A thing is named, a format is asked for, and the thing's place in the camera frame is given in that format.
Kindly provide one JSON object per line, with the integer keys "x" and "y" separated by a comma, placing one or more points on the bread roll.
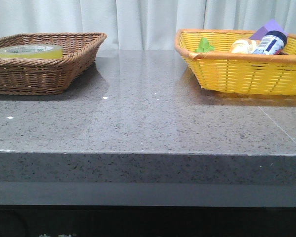
{"x": 244, "y": 46}

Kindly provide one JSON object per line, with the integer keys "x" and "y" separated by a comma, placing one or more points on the white curtain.
{"x": 141, "y": 24}

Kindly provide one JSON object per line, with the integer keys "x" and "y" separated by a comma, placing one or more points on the yellow plastic woven basket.
{"x": 222, "y": 71}

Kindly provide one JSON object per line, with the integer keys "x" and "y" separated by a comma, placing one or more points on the brown wicker basket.
{"x": 47, "y": 76}

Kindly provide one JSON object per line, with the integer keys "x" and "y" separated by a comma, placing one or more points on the green artificial leaf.
{"x": 204, "y": 46}

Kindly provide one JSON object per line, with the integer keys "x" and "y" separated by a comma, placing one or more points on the yellow tape roll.
{"x": 36, "y": 51}

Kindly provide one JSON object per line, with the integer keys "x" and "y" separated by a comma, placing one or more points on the purple block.
{"x": 271, "y": 25}

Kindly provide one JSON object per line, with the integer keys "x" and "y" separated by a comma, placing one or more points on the blue white labelled bottle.
{"x": 272, "y": 43}

